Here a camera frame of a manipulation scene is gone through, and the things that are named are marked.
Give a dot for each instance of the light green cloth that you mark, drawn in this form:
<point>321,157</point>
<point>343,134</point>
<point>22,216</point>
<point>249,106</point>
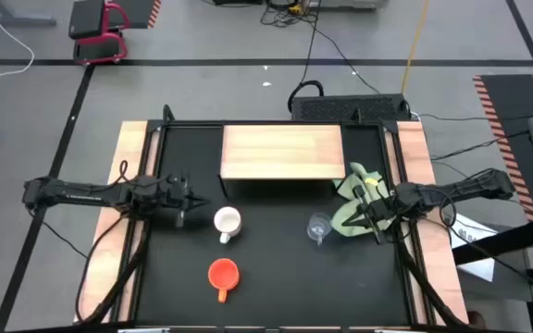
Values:
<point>346,189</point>

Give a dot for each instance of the white paper sheet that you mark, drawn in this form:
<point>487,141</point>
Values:
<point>474,270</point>

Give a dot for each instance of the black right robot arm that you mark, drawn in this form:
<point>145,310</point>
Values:
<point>470,187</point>

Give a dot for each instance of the red black step stool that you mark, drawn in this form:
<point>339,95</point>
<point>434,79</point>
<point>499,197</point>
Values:
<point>88,18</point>

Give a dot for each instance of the black crossbar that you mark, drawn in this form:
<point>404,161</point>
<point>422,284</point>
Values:
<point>502,240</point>

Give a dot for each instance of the black aluminium table frame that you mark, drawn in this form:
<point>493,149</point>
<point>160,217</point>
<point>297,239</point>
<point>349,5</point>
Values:
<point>188,123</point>

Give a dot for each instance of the small black striped-edge mat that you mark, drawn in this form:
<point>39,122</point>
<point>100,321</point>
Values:
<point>139,11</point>

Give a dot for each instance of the orange mug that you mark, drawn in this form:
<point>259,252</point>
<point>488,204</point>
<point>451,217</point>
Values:
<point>223,273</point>

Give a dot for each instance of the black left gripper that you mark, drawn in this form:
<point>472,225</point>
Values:
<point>171,196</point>

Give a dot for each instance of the clear glass cup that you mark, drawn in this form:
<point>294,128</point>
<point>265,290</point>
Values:
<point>318,224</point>

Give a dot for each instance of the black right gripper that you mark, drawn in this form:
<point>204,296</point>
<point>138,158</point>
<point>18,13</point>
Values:
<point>384,205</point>

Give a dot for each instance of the white grey patterned mug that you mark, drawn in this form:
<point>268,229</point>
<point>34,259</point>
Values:
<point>227,219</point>

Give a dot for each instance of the wooden shelf with black legs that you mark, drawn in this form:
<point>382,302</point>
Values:
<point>282,150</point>

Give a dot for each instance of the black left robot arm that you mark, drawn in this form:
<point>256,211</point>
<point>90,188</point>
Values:
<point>77,194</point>

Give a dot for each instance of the large black striped-edge mat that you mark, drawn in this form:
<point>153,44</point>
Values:
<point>511,97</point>

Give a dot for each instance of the black computer case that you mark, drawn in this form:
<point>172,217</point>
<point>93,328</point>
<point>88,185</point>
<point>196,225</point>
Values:
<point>350,108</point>

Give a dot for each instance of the grey desk foot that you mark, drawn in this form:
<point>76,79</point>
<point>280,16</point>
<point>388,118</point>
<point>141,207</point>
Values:
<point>16,20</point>

